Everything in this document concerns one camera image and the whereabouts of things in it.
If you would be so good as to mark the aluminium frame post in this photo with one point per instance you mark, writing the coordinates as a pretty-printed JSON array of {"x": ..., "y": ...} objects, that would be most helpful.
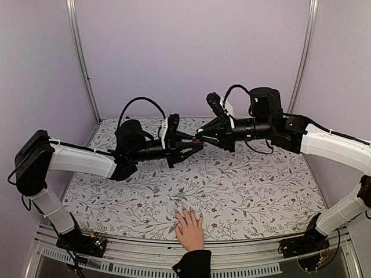
[
  {"x": 308, "y": 36},
  {"x": 76, "y": 37}
]

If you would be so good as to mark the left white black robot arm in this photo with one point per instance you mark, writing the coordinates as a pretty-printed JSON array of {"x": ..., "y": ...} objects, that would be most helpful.
[{"x": 42, "y": 154}]

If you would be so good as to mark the person's hand with painted nails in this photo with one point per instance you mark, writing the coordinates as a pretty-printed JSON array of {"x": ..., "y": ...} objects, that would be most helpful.
[{"x": 189, "y": 230}]

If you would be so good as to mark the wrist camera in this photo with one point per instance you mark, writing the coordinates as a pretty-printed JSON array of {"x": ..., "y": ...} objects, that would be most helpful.
[
  {"x": 168, "y": 130},
  {"x": 220, "y": 108}
]

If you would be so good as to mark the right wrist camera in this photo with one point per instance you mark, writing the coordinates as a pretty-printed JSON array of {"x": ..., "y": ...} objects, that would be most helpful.
[{"x": 220, "y": 108}]

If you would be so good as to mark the black sleeved forearm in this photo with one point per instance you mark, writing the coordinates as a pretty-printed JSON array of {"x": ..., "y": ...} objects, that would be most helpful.
[{"x": 194, "y": 264}]

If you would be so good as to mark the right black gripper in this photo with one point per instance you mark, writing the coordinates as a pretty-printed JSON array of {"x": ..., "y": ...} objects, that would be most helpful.
[{"x": 224, "y": 137}]

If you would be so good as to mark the red nail polish bottle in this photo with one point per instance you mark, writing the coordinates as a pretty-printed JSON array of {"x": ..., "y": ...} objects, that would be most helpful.
[{"x": 197, "y": 142}]

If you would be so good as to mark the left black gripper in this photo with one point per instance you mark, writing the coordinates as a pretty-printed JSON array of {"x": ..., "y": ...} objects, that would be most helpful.
[{"x": 175, "y": 147}]

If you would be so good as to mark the right aluminium frame post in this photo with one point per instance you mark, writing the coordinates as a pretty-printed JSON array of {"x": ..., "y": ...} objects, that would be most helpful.
[{"x": 308, "y": 36}]

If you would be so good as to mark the left aluminium frame post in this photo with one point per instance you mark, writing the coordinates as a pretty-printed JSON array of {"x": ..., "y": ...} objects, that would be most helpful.
[{"x": 76, "y": 37}]

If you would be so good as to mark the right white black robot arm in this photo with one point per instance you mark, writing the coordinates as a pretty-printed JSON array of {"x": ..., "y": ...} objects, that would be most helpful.
[{"x": 297, "y": 134}]

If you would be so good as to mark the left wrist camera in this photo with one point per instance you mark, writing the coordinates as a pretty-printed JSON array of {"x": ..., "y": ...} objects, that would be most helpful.
[{"x": 168, "y": 130}]

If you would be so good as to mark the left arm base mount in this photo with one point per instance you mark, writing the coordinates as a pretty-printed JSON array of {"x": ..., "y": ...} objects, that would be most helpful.
[{"x": 75, "y": 241}]

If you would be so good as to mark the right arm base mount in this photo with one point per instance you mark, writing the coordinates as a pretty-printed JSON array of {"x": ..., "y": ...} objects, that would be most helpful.
[{"x": 312, "y": 244}]

